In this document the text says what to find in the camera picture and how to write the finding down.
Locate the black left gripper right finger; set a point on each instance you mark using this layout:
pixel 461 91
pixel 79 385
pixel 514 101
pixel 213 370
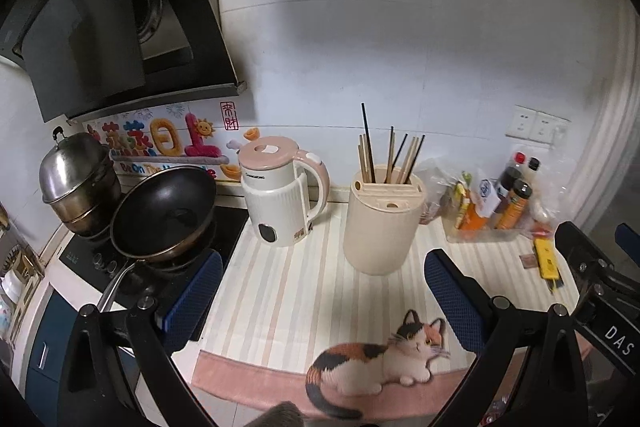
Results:
pixel 534 353

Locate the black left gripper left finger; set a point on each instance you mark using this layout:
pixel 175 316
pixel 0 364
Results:
pixel 94 390

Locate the dark chopstick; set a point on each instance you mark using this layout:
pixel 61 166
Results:
pixel 367 144

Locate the light wooden chopstick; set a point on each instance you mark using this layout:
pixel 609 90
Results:
pixel 363 160

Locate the blue cabinet front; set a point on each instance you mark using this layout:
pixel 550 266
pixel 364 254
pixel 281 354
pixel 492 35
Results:
pixel 47 359

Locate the yellow utility knife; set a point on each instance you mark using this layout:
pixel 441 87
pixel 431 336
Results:
pixel 545 254

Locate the orange spice bottle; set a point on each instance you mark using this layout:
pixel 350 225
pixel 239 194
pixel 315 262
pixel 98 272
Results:
pixel 517 200

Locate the black cap sauce bottle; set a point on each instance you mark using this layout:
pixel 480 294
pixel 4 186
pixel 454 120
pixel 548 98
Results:
pixel 530 170

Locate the black frying pan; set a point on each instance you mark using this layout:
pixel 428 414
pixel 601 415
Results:
pixel 161 219

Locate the clear plastic condiment tray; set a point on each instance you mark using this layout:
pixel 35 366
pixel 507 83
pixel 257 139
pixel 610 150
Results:
pixel 483 235

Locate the white seasoning packet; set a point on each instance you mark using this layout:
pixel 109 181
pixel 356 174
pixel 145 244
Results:
pixel 483 194

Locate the red cap sauce bottle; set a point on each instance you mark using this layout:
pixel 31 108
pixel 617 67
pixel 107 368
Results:
pixel 512 172

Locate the striped cat print mat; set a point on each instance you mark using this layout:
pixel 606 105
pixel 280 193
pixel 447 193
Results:
pixel 277 309

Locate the steel steamer pot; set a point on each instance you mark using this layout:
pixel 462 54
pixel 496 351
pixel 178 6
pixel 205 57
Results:
pixel 78 181

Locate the beige utensil holder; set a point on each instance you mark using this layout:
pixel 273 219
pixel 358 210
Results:
pixel 381 222

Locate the clear plastic bag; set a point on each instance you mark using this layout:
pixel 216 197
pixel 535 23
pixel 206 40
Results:
pixel 438 176

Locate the thin wooden chopstick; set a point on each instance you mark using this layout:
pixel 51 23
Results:
pixel 390 155

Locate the white pink electric kettle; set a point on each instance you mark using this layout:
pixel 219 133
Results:
pixel 285 189

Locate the black range hood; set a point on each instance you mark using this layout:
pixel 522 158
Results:
pixel 91 58

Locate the white wall socket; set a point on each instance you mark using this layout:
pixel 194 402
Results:
pixel 536 126

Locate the colourful wall sticker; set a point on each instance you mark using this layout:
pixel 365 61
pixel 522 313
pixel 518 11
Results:
pixel 204 134

